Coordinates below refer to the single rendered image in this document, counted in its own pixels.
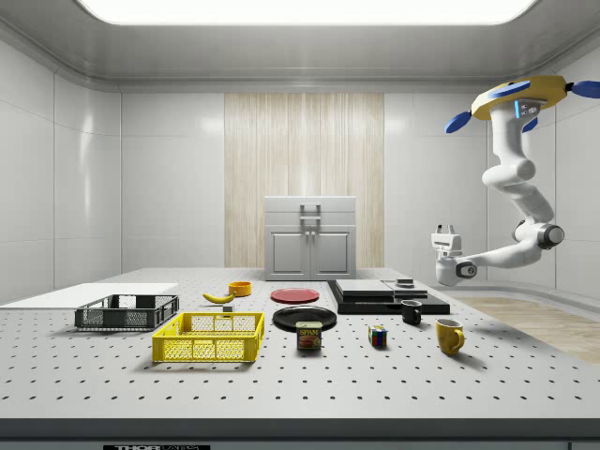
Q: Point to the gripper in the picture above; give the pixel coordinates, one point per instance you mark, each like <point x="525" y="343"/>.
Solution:
<point x="446" y="244"/>

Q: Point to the puzzle cube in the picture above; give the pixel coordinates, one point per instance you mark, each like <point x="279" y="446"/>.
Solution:
<point x="378" y="336"/>

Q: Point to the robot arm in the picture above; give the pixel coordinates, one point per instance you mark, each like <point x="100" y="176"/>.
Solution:
<point x="508" y="140"/>

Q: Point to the black mug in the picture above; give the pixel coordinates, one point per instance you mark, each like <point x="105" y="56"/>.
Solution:
<point x="410" y="313"/>

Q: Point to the yellow mug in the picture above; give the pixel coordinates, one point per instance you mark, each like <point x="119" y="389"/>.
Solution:
<point x="447" y="336"/>

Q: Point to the black stove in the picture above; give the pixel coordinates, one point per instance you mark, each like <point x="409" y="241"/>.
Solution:
<point x="365" y="293"/>

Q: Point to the white cabinet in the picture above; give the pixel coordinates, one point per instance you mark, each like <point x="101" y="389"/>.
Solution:
<point x="309" y="253"/>

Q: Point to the red plate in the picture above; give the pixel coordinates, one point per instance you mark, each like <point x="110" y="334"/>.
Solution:
<point x="295" y="295"/>

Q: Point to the flat-sided can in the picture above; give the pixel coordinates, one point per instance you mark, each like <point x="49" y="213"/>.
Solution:
<point x="309" y="337"/>

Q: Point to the black plate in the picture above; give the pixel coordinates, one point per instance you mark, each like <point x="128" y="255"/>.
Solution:
<point x="293" y="315"/>

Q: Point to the drone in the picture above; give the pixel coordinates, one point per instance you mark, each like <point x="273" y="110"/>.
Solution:
<point x="539" y="91"/>

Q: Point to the yellow bowl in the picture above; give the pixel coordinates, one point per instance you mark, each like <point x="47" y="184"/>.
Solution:
<point x="239" y="289"/>

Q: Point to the banana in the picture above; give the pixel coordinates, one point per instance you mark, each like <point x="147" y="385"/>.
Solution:
<point x="218" y="298"/>

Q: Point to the yellow basket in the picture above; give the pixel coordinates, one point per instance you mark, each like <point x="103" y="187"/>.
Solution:
<point x="201" y="349"/>

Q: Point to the dark grey basket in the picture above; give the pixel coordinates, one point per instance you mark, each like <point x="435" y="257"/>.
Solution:
<point x="122" y="319"/>

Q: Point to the white board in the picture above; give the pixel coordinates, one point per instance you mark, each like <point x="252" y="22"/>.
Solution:
<point x="84" y="293"/>

